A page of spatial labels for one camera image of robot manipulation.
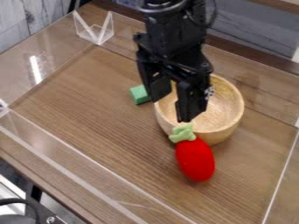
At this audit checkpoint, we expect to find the black table leg bracket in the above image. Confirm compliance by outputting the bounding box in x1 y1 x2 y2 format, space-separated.
25 185 66 224

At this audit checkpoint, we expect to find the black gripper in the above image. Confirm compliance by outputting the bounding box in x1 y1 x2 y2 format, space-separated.
133 0 215 123

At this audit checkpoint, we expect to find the wooden bowl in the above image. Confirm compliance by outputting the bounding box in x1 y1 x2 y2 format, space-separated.
153 74 245 145

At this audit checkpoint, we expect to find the green block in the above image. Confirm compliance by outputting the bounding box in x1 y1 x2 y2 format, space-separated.
129 85 151 105

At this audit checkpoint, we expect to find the clear acrylic corner bracket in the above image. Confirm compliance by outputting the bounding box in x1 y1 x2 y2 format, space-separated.
72 11 115 46

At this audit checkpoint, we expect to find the red plush strawberry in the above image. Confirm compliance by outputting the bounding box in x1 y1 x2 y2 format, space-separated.
168 124 215 181

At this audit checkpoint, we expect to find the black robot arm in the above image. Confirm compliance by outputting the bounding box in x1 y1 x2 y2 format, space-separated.
133 0 212 123

